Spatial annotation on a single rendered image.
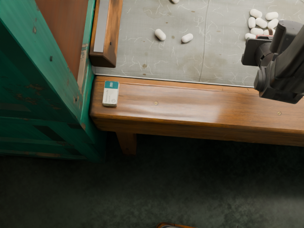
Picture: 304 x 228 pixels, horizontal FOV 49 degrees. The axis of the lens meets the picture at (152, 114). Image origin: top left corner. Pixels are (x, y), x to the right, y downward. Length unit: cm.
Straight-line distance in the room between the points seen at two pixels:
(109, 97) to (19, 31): 46
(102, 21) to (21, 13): 44
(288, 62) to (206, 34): 42
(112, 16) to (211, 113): 34
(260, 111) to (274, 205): 86
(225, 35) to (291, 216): 101
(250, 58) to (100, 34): 35
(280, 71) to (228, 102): 29
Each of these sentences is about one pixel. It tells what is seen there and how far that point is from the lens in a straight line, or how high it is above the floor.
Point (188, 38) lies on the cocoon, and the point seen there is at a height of 76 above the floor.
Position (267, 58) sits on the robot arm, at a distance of 75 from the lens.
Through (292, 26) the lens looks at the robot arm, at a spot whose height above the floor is 101.
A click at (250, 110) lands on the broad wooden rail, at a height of 76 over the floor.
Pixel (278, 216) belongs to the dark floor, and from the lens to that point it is 170.
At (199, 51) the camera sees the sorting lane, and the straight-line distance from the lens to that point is 94.
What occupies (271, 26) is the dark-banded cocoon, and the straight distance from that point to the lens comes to 101.
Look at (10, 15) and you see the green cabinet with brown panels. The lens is 38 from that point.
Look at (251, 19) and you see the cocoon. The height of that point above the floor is 76.
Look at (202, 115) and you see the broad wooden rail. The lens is 85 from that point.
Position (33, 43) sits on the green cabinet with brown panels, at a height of 119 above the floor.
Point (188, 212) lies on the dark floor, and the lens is 159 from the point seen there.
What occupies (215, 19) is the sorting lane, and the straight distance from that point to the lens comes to 99.
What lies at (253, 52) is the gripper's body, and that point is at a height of 88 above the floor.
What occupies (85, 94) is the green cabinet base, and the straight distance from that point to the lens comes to 80.
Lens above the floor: 157
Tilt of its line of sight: 75 degrees down
